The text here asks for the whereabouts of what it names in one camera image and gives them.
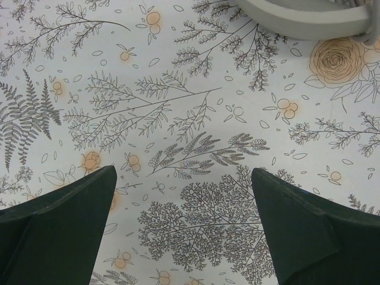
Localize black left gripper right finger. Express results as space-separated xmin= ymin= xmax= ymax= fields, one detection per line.
xmin=252 ymin=168 xmax=379 ymax=284

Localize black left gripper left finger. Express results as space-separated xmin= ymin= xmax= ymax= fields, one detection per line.
xmin=1 ymin=166 xmax=117 ymax=284

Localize white grey headphones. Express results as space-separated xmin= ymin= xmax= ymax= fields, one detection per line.
xmin=236 ymin=0 xmax=379 ymax=45

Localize floral patterned table mat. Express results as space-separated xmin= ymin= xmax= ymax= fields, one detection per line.
xmin=1 ymin=1 xmax=379 ymax=284

